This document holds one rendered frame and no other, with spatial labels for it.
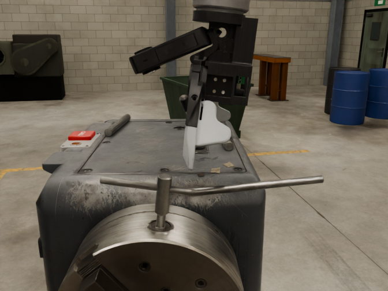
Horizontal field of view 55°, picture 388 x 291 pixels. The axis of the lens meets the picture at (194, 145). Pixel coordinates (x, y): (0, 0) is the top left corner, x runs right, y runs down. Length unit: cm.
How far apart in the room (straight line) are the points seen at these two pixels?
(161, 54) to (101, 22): 992
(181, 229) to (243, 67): 27
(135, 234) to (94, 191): 18
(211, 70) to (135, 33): 995
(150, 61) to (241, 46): 12
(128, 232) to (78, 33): 995
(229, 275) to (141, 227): 15
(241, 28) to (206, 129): 14
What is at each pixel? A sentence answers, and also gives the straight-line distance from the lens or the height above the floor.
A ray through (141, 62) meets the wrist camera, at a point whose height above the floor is 149.
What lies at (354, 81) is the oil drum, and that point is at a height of 76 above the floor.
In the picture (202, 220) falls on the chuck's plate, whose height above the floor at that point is 121.
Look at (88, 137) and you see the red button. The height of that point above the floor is 126.
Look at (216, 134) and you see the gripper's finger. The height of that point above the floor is 141.
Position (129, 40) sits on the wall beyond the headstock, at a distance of 1042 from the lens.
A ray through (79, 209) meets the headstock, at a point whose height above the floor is 121.
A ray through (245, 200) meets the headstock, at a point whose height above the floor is 122.
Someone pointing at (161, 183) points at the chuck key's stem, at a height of 131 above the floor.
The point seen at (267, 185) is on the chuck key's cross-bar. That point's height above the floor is 131.
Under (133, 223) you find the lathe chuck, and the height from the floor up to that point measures 124.
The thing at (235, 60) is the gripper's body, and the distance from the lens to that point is 51.
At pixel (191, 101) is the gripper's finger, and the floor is 145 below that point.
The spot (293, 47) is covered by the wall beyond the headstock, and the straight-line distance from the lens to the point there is 1160.
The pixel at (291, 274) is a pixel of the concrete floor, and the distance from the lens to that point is 267.
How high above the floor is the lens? 153
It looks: 17 degrees down
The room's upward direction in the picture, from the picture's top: straight up
